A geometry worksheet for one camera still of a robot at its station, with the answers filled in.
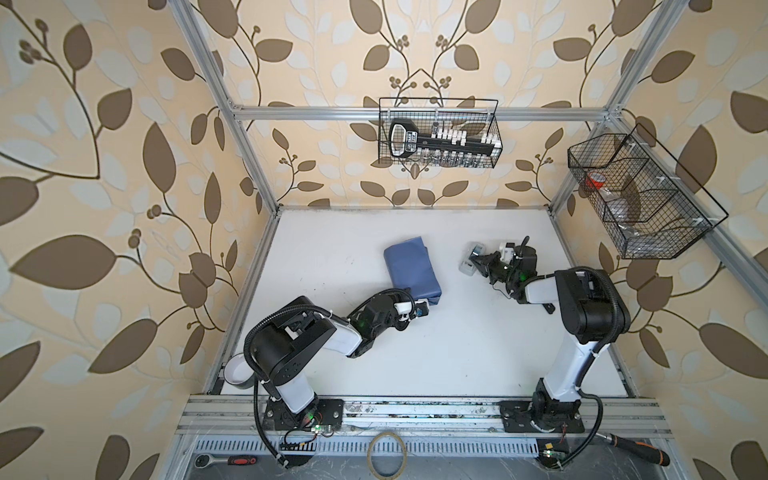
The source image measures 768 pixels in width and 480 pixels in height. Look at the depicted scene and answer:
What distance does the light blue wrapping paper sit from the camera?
3.00 ft

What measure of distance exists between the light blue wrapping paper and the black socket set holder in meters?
0.29

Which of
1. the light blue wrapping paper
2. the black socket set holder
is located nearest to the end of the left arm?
the light blue wrapping paper

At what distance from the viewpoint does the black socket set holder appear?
833 mm

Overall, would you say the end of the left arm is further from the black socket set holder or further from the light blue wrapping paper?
the black socket set holder
